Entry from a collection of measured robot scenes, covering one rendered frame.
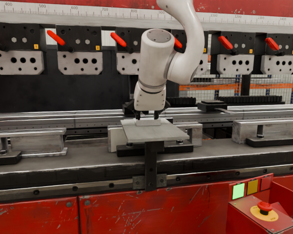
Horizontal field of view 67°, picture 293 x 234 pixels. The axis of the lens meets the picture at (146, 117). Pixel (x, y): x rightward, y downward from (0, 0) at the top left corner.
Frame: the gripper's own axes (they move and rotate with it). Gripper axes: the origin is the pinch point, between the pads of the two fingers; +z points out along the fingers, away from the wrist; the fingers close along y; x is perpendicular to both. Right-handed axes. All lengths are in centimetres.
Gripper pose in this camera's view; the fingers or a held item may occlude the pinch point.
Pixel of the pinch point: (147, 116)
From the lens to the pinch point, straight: 78.8
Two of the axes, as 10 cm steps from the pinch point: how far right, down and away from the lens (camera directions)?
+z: -0.9, 6.3, 7.7
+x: 1.1, 7.8, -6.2
